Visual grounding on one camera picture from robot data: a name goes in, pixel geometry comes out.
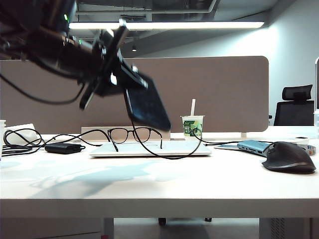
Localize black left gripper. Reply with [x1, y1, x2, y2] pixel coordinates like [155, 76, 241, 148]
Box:
[79, 17, 154, 111]

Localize black smartphone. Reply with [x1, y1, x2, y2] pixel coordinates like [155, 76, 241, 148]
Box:
[123, 74, 172, 132]

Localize black charging cable silver plug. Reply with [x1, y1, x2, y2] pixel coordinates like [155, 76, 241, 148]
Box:
[130, 119, 240, 160]

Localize brown desk divider screen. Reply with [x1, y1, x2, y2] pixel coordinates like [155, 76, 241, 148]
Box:
[0, 56, 270, 135]

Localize black-framed eyeglasses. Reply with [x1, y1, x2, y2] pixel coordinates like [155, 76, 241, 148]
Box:
[107, 127, 164, 152]

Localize white closed laptop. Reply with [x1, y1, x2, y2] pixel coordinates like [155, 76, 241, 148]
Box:
[89, 141, 212, 158]

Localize long ceiling light strip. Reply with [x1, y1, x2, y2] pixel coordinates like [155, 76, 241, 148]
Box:
[68, 21, 265, 31]

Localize green printed drink cup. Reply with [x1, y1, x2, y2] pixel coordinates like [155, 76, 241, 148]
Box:
[180, 115, 205, 140]

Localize black power adapter brick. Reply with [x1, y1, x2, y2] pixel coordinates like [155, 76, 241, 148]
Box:
[44, 143, 87, 155]

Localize white paper box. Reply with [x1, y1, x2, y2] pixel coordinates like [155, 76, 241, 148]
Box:
[4, 123, 43, 146]

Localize light blue flat card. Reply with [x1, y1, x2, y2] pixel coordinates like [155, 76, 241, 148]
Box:
[215, 143, 241, 150]

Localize white plastic cup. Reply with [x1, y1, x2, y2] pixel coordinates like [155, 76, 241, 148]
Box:
[0, 119, 7, 160]

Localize blue USB hub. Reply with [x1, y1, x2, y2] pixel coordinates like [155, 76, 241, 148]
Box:
[236, 139, 271, 158]

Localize grey drawer cabinet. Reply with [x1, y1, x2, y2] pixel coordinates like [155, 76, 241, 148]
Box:
[0, 218, 103, 239]

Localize black mesh office chair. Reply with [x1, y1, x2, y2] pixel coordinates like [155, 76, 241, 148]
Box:
[268, 84, 316, 127]

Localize black computer mouse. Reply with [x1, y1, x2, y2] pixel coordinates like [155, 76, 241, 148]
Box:
[261, 141, 317, 174]

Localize white device with black dot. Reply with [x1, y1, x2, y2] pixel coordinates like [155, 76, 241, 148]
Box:
[284, 136, 311, 145]

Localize grey perforated panel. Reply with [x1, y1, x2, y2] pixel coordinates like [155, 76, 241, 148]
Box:
[271, 218, 287, 239]

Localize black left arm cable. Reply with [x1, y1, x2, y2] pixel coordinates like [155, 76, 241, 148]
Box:
[0, 74, 87, 105]

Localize black adapter power cable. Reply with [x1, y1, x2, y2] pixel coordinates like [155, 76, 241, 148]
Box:
[3, 128, 113, 158]

